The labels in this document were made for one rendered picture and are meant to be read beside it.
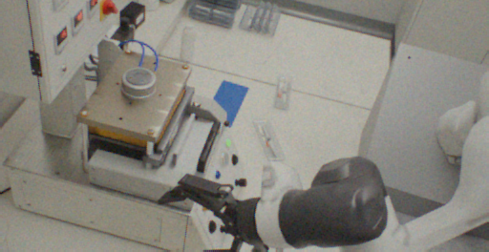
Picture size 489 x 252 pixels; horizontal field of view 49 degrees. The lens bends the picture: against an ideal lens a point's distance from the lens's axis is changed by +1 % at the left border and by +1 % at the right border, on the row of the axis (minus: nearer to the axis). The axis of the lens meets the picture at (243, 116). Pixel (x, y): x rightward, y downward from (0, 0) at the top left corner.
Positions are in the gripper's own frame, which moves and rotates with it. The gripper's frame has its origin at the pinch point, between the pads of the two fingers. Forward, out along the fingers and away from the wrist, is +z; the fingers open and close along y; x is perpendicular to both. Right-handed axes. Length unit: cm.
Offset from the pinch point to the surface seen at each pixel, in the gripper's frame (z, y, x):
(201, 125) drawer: 24.8, -4.6, 38.0
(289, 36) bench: 49, -1, 125
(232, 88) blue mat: 49, 0, 81
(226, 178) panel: 26.7, 12.1, 37.8
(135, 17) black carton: 73, -37, 79
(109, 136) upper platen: 28.0, -16.5, 14.7
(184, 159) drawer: 22.4, -1.7, 25.4
